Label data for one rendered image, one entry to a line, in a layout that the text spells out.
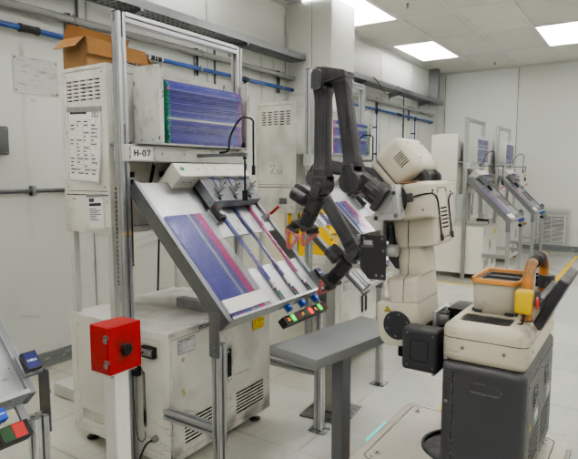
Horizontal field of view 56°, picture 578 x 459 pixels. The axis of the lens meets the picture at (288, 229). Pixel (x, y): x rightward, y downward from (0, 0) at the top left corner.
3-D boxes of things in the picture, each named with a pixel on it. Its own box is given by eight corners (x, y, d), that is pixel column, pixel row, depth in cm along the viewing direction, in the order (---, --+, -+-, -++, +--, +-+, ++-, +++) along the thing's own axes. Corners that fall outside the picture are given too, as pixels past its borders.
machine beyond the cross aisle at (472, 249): (526, 273, 681) (533, 119, 661) (512, 284, 613) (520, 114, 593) (421, 263, 756) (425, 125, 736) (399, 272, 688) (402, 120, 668)
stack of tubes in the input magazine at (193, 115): (242, 147, 271) (242, 92, 268) (167, 143, 229) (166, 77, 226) (223, 147, 278) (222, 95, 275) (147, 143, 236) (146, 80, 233)
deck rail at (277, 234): (316, 296, 259) (324, 288, 256) (314, 297, 257) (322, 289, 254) (235, 187, 281) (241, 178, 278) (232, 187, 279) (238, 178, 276)
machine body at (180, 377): (270, 417, 281) (269, 300, 275) (172, 481, 223) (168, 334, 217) (180, 389, 317) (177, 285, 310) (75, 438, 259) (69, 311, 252)
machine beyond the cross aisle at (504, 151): (546, 258, 800) (552, 127, 780) (536, 266, 732) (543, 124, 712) (453, 250, 875) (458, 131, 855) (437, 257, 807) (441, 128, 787)
